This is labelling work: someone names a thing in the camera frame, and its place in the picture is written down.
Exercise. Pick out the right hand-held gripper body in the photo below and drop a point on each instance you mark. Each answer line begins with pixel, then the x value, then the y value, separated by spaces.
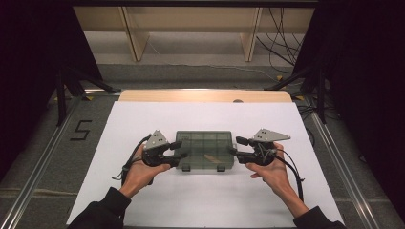
pixel 266 148

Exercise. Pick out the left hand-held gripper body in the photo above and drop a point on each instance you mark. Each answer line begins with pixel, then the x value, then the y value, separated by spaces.
pixel 156 149

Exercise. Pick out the green translucent compartment box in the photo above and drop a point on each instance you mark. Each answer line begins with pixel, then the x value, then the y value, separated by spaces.
pixel 203 146

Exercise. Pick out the person's right hand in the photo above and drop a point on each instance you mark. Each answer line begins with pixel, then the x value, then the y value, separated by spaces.
pixel 272 176

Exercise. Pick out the person's left hand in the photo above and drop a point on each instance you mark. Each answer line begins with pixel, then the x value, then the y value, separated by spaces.
pixel 140 176

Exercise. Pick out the grey table grommet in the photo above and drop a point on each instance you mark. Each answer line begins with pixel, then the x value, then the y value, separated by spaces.
pixel 238 101

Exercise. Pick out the white table sheet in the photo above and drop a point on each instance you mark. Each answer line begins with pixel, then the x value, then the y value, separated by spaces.
pixel 203 203

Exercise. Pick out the yellow tape piece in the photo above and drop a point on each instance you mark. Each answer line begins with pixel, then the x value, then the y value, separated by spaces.
pixel 279 77
pixel 299 98
pixel 88 98

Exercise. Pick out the black metal stand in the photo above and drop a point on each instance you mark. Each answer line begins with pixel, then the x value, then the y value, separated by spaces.
pixel 68 86
pixel 313 82

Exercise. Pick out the black curtain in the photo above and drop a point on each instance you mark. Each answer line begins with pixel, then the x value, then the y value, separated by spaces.
pixel 28 63
pixel 366 79

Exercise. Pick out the light wooden shelf unit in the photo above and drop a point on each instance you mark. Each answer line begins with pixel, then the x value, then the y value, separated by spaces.
pixel 191 19

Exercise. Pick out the aluminium floor rail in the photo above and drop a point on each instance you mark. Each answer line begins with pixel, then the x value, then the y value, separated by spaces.
pixel 35 171
pixel 345 178

